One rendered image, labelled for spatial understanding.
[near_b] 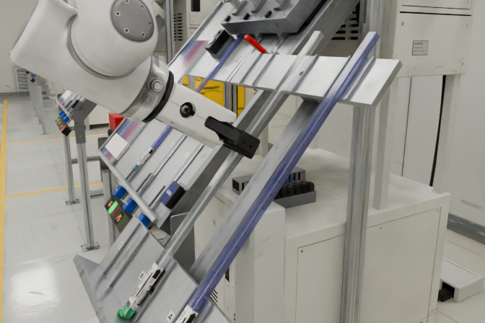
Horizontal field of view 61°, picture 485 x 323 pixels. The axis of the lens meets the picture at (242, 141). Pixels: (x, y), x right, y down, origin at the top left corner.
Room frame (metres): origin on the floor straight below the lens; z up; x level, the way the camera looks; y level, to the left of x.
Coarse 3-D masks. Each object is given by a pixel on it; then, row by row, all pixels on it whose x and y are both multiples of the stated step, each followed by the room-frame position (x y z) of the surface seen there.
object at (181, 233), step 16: (320, 32) 0.66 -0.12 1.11; (304, 48) 0.66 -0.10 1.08; (304, 64) 0.65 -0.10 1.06; (288, 80) 0.63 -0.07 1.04; (272, 96) 0.63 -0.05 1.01; (256, 128) 0.60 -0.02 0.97; (224, 176) 0.57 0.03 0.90; (208, 192) 0.56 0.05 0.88; (192, 208) 0.56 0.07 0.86; (192, 224) 0.55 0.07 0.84; (176, 240) 0.53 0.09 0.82; (160, 256) 0.53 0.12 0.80; (128, 304) 0.50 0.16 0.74
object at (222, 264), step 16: (368, 32) 0.58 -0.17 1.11; (368, 48) 0.57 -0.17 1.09; (352, 64) 0.56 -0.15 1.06; (336, 80) 0.55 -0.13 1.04; (336, 96) 0.54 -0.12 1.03; (320, 112) 0.53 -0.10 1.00; (304, 144) 0.51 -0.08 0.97; (288, 160) 0.50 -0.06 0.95; (288, 176) 0.50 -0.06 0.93; (272, 192) 0.48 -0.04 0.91; (256, 208) 0.48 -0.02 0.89; (256, 224) 0.47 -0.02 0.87; (240, 240) 0.46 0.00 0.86; (224, 256) 0.45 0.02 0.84; (224, 272) 0.45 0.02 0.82; (208, 288) 0.44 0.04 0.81; (192, 304) 0.43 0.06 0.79
